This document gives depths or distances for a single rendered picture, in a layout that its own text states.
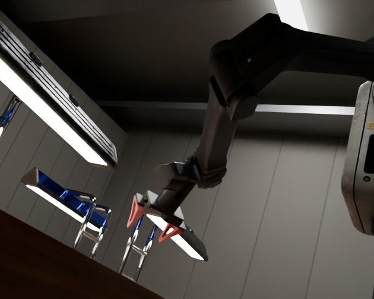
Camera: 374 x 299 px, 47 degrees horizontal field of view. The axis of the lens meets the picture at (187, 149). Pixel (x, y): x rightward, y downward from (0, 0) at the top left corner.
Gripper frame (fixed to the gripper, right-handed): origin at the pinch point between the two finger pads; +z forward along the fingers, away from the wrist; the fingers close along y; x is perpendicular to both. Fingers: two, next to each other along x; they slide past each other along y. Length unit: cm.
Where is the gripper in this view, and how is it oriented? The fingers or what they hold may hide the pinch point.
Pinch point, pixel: (145, 231)
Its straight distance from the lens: 111.1
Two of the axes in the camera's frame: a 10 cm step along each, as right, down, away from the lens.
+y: 7.9, 4.6, 4.0
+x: -2.1, -4.2, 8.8
